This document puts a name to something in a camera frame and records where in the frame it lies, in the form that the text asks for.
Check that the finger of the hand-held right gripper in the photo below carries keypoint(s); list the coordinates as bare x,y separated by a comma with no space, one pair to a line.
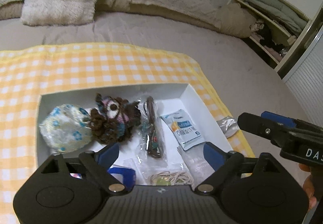
262,128
285,119

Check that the folded grey-green blankets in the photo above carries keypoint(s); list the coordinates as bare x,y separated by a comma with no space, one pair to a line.
275,6

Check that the blue and white sachet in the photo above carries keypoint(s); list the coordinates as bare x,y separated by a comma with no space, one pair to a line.
184,128

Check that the white closet shelf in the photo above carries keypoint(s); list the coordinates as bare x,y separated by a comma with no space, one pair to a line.
252,37

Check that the silver foil packet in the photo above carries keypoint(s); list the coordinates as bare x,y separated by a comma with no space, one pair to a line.
228,126

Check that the white cardboard box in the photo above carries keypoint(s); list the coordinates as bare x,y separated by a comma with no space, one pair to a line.
171,92

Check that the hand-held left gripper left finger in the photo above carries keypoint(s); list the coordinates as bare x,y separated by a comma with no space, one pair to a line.
110,153

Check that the brown knitted doll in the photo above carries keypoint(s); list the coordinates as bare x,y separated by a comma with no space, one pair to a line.
113,120

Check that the yellow checked blanket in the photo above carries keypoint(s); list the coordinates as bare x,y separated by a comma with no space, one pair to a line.
75,67

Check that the floral fabric pouch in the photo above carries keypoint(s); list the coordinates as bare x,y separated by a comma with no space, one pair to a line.
63,128

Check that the white slatted cabinet door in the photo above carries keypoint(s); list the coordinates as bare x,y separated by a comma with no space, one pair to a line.
307,72

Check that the grey packet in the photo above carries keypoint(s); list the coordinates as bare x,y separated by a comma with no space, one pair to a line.
196,163

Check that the person's right hand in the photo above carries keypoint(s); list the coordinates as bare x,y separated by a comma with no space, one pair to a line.
309,188

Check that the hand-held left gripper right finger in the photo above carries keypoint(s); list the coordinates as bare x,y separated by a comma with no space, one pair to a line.
211,154

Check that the beige folded duvet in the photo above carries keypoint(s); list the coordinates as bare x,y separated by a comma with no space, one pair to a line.
227,19

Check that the bed with grey sheet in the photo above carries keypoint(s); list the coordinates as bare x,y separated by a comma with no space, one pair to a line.
227,57

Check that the rubber bands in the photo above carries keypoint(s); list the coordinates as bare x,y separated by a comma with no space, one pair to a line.
171,177

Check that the pile of dark clothes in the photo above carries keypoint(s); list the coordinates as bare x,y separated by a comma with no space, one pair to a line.
270,37

